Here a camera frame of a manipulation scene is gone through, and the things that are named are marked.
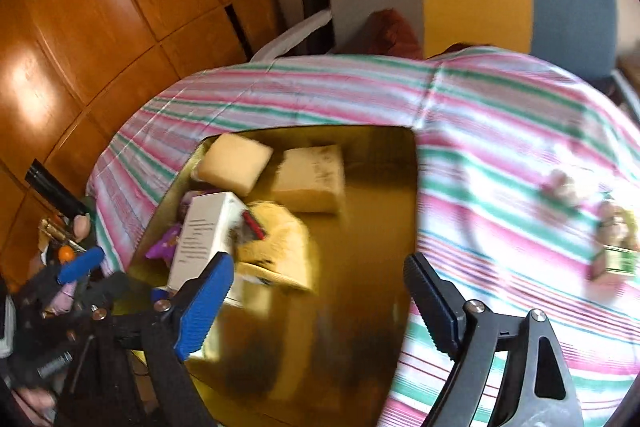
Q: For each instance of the beige soft pack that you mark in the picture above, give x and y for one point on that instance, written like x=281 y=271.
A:
x=235 y=162

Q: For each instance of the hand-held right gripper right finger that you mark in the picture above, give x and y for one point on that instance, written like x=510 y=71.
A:
x=432 y=302

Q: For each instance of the purple packet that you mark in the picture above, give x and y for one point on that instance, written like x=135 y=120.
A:
x=162 y=247

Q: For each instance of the green gold small box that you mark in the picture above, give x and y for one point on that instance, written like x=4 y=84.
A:
x=620 y=262

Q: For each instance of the person's left hand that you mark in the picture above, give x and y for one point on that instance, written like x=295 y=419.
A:
x=35 y=399

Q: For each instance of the beige cardboard box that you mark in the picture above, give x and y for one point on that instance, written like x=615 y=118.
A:
x=310 y=177

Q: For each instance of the small toy figure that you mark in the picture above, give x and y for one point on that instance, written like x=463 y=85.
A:
x=617 y=224

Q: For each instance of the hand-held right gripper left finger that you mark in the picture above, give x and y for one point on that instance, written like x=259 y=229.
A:
x=205 y=302

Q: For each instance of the white printed box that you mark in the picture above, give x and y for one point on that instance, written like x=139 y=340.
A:
x=200 y=232

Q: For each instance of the dark red pillow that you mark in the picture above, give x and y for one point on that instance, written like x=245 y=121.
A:
x=390 y=34

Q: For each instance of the yellow plush toy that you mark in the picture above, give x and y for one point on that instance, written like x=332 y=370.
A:
x=285 y=237

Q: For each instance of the gold storage box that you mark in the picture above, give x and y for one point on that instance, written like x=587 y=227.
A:
x=350 y=257

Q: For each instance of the striped bed sheet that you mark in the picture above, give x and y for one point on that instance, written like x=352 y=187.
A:
x=500 y=132

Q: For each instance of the white cloth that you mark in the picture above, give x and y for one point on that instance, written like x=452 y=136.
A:
x=290 y=37

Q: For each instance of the pink plush toy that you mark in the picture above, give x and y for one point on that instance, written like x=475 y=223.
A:
x=565 y=187

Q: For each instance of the wooden wardrobe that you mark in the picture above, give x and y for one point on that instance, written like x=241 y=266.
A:
x=100 y=7

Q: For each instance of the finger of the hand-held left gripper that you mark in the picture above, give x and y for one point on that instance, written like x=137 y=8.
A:
x=112 y=289
x=80 y=266

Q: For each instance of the black cylinder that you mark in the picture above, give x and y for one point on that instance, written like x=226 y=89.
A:
x=55 y=189

